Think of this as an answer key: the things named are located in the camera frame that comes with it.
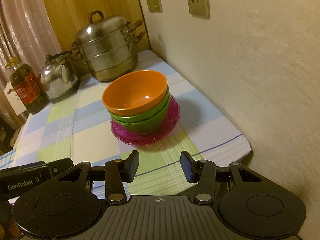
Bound large cooking oil bottle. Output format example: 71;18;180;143
4;57;48;114

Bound white wooden chair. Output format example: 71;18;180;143
3;83;27;115

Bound beige wall light switch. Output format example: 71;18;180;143
146;0;163;13

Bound stainless steel kettle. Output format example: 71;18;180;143
38;50;80;103

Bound stainless steel steamer pot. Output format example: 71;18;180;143
71;10;145;82

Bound beige wall socket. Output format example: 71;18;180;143
187;0;210;20

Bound pink transparent patterned plate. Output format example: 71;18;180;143
111;95;180;146

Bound orange plastic bowl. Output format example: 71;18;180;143
102;70;168;116

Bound checkered pastel tablecloth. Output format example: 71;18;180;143
1;50;251;195

